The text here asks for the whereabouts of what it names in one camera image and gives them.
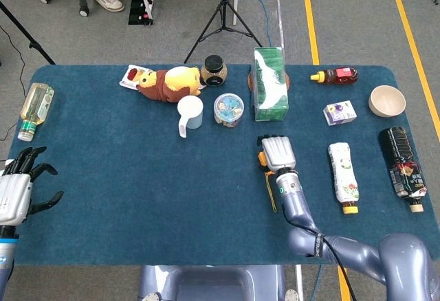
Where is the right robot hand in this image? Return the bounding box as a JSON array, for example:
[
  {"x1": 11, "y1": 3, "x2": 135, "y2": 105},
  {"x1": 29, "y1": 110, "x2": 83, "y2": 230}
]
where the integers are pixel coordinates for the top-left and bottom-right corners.
[{"x1": 257, "y1": 134, "x2": 297, "y2": 173}]

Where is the yellow tape measure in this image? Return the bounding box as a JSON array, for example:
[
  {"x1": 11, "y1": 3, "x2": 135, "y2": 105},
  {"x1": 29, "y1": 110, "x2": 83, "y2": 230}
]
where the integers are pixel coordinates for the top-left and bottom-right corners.
[{"x1": 258, "y1": 151, "x2": 278, "y2": 212}]

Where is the white squeeze bottle yellow cap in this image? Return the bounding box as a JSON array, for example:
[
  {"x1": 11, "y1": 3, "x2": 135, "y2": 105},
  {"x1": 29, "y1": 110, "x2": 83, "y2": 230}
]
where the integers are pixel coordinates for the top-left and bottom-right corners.
[{"x1": 327, "y1": 142, "x2": 360, "y2": 215}]

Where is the honey bottle yellow cap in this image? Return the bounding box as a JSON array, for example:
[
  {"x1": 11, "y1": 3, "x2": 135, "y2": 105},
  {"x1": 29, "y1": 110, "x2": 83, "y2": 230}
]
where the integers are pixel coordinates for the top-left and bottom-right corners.
[{"x1": 309, "y1": 67, "x2": 359, "y2": 87}]

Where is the white red snack packet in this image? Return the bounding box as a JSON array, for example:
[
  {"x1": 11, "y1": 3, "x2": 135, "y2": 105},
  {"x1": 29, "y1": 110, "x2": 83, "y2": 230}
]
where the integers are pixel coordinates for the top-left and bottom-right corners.
[{"x1": 118, "y1": 64, "x2": 154, "y2": 91}]

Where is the beige bowl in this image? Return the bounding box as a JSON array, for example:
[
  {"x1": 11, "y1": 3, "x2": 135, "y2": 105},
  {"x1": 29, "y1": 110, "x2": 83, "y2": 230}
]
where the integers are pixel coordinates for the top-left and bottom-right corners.
[{"x1": 368, "y1": 85, "x2": 407, "y2": 118}]

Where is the blue table mat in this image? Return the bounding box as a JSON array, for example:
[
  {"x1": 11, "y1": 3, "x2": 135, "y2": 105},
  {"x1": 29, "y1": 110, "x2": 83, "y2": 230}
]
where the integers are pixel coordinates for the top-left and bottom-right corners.
[{"x1": 7, "y1": 64, "x2": 440, "y2": 267}]

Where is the clear tub of colourful clips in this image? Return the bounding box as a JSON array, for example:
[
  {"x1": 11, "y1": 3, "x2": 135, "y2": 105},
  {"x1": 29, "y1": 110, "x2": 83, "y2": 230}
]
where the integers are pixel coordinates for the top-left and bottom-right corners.
[{"x1": 213, "y1": 92, "x2": 245, "y2": 129}]

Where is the black drink bottle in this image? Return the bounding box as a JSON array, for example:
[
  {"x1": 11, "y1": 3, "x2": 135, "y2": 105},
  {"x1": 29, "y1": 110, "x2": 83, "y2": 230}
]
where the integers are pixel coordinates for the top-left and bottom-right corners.
[{"x1": 378, "y1": 126, "x2": 428, "y2": 213}]

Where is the black light stand leg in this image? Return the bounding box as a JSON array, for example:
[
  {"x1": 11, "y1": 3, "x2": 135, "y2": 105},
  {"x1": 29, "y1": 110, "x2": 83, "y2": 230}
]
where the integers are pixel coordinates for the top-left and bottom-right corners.
[{"x1": 0, "y1": 1, "x2": 56, "y2": 65}]

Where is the green tissue box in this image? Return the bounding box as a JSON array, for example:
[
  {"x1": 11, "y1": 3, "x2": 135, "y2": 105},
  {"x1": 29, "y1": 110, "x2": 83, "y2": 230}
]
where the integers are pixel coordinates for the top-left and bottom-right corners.
[{"x1": 253, "y1": 47, "x2": 289, "y2": 122}]

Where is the grain jar black lid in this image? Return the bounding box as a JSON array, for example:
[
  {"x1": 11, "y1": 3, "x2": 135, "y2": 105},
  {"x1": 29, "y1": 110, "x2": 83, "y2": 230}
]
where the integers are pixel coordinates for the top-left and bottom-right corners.
[{"x1": 200, "y1": 55, "x2": 228, "y2": 87}]

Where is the white plastic measuring cup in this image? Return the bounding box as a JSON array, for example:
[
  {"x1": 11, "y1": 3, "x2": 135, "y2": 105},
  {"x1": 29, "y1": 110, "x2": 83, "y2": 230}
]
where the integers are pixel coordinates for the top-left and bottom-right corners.
[{"x1": 177, "y1": 95, "x2": 204, "y2": 139}]

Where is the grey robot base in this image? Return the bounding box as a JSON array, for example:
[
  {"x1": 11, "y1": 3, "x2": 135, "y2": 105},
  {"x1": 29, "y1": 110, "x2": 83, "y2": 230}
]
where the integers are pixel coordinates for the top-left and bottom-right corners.
[{"x1": 137, "y1": 265, "x2": 300, "y2": 301}]

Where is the thin black floor cable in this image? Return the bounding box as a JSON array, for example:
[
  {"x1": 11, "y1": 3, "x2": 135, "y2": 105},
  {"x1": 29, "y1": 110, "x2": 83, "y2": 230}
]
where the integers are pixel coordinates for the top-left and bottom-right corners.
[{"x1": 0, "y1": 25, "x2": 27, "y2": 142}]

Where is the small purple white carton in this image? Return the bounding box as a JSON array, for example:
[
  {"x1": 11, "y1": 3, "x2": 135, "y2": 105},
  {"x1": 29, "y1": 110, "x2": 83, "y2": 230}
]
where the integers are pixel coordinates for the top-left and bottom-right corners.
[{"x1": 322, "y1": 100, "x2": 358, "y2": 126}]

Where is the yellow tea bottle green cap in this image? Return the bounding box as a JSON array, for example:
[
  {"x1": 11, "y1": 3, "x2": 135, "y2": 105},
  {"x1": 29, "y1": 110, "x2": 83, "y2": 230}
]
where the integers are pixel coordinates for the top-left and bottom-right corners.
[{"x1": 16, "y1": 82, "x2": 56, "y2": 142}]

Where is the blue floor cable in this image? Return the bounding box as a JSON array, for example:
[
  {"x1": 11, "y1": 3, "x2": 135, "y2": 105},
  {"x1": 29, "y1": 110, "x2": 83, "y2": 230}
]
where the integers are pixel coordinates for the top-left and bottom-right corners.
[{"x1": 240, "y1": 0, "x2": 276, "y2": 48}]

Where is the yellow brown plush toy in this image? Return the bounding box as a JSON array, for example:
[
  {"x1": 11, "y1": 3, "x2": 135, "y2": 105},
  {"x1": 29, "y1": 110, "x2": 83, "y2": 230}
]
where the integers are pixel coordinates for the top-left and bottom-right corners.
[{"x1": 135, "y1": 66, "x2": 203, "y2": 103}]

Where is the black power strip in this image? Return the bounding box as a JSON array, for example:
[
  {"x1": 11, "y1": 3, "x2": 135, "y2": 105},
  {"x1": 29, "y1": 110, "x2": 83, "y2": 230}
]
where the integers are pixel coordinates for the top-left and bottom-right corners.
[{"x1": 128, "y1": 0, "x2": 154, "y2": 26}]

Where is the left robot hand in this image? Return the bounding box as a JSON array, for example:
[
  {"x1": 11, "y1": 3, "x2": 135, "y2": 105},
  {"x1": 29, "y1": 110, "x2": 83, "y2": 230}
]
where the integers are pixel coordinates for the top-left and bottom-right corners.
[{"x1": 0, "y1": 146, "x2": 65, "y2": 226}]

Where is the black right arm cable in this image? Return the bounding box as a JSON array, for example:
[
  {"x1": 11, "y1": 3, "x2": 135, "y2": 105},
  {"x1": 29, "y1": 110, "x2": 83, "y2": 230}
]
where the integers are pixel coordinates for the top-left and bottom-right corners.
[{"x1": 281, "y1": 204, "x2": 358, "y2": 301}]

